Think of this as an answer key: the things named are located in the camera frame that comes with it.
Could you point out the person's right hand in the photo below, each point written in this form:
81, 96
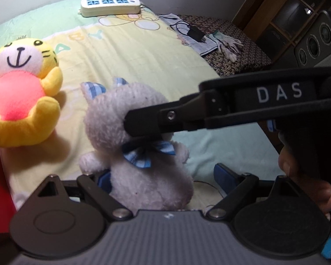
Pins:
317, 191

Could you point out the white plush toy plaid ears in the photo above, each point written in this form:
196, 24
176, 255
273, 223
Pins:
149, 182

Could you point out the yellow green printed blanket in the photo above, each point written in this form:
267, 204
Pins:
143, 49

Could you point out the dark floral patterned cloth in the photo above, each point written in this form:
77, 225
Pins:
237, 63

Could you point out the white cloth gloves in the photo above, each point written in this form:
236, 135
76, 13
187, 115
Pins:
227, 47

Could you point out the wooden shelf cabinet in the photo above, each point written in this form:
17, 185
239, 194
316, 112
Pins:
267, 13

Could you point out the blue white folded cloth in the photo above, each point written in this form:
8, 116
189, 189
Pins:
201, 48

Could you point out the white power strip blue sockets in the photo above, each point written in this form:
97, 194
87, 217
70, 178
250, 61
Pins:
110, 9

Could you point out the yellow tiger plush toy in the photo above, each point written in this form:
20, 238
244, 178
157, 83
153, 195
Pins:
19, 93

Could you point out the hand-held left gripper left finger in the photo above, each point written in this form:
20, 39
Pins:
103, 180

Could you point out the black power adapter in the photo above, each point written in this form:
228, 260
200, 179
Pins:
196, 34

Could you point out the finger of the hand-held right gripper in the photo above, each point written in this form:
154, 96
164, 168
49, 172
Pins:
160, 118

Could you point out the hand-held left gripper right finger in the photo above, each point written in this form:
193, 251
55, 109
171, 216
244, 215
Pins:
222, 176

